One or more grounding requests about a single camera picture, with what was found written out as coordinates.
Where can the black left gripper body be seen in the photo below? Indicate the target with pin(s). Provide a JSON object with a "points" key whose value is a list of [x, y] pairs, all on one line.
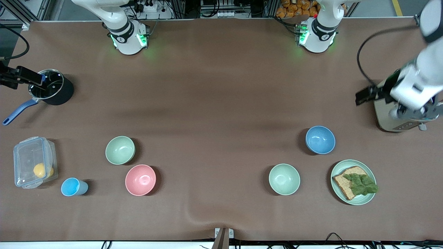
{"points": [[381, 92]]}

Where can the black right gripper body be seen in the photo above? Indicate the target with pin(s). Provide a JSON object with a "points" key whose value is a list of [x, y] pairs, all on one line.
{"points": [[8, 78]]}

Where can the blue bowl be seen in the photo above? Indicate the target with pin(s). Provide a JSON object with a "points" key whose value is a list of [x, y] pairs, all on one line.
{"points": [[320, 139]]}

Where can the light green bowl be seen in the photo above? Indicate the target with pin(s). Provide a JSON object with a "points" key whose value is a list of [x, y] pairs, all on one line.
{"points": [[120, 150], [284, 179]]}

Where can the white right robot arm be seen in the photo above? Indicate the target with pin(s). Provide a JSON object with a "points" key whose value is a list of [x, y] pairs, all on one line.
{"points": [[126, 34]]}

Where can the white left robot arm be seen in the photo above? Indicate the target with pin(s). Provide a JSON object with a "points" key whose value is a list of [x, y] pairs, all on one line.
{"points": [[420, 79]]}

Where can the pink bowl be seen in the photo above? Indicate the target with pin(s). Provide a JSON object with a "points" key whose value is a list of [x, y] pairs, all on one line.
{"points": [[140, 180]]}

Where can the silver toaster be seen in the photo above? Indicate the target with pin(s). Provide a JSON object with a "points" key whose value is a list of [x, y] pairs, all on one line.
{"points": [[386, 117]]}

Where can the clear plastic lidded container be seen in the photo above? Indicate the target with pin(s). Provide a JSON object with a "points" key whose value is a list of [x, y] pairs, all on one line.
{"points": [[25, 154]]}

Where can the yellow lemon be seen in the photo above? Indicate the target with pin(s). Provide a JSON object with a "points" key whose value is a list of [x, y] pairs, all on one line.
{"points": [[39, 170]]}

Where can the green lettuce leaf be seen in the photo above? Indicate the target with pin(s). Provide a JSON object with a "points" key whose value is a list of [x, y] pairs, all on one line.
{"points": [[363, 185]]}

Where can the brown bread slice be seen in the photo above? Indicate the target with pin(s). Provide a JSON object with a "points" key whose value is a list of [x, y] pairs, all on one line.
{"points": [[342, 183]]}

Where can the light green plate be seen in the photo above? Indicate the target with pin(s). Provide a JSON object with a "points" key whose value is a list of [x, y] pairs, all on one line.
{"points": [[360, 200]]}

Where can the blue plastic cup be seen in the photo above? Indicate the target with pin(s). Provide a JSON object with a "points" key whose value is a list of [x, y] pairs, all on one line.
{"points": [[71, 187]]}

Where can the bag of orange snacks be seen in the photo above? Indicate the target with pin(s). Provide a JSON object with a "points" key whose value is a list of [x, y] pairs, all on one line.
{"points": [[297, 8]]}

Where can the white power strip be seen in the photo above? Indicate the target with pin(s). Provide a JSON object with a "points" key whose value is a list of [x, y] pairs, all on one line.
{"points": [[152, 7]]}

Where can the brown table cloth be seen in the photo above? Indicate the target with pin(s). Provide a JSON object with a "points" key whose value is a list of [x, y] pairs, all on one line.
{"points": [[207, 86]]}

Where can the aluminium frame profile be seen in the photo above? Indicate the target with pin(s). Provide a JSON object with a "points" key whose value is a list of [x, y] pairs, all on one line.
{"points": [[31, 10]]}

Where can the metal table edge bracket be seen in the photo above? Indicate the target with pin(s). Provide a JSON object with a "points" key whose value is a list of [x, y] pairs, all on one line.
{"points": [[224, 236]]}

